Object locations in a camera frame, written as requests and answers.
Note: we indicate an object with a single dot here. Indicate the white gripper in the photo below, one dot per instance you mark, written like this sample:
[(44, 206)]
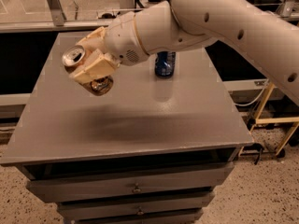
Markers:
[(122, 41)]

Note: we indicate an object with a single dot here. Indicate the crushed orange soda can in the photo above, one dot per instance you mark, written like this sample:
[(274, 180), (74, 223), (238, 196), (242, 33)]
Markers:
[(90, 69)]

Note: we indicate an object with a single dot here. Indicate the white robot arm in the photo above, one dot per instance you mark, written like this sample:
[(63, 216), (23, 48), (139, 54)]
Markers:
[(266, 41)]

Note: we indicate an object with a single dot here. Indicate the blue soda can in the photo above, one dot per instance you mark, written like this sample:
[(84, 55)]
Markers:
[(165, 64)]

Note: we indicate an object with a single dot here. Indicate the grey drawer cabinet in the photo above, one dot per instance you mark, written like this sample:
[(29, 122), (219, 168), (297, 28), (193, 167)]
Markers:
[(142, 123)]

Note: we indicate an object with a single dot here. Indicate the bottom grey drawer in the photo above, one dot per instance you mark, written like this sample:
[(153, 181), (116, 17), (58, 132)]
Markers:
[(185, 216)]

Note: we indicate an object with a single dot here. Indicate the grey drawer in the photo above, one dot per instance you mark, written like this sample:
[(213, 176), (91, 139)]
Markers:
[(185, 216), (139, 205), (130, 183)]

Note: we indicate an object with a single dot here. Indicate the top grey drawer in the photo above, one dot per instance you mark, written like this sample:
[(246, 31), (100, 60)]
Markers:
[(130, 183)]

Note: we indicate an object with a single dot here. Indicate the middle grey drawer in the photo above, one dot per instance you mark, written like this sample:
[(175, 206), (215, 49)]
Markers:
[(139, 205)]

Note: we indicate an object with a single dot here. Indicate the yellow metal stand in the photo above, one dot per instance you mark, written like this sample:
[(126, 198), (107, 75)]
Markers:
[(255, 119)]

